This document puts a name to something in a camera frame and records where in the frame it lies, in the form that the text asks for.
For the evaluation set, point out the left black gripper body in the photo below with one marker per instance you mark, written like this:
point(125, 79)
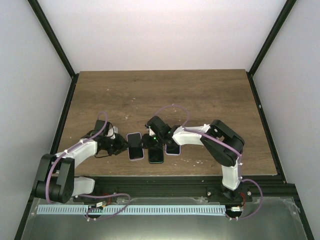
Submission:
point(114, 147)

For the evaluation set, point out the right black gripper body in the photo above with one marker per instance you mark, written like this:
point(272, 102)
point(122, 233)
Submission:
point(156, 142)

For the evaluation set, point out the lilac phone case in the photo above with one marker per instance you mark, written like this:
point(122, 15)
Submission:
point(173, 154)

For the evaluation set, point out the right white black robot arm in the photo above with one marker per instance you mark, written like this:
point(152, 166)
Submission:
point(224, 145)

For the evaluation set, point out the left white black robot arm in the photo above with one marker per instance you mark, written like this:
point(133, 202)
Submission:
point(55, 179)

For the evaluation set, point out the grey metal sheet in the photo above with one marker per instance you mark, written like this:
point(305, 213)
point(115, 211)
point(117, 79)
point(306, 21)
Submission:
point(273, 218)

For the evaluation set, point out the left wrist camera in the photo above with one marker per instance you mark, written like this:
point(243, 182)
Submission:
point(112, 132)

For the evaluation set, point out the light blue slotted cable duct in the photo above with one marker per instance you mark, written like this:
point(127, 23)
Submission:
point(202, 210)

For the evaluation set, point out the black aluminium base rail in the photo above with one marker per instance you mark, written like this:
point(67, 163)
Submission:
point(209, 187)

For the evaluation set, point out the left black frame post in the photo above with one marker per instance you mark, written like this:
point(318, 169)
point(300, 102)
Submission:
point(39, 13)

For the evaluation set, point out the black frame post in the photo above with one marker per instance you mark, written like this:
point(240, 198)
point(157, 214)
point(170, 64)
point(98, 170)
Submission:
point(276, 27)
point(39, 13)

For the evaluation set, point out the right black frame post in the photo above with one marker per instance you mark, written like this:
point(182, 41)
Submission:
point(276, 27)

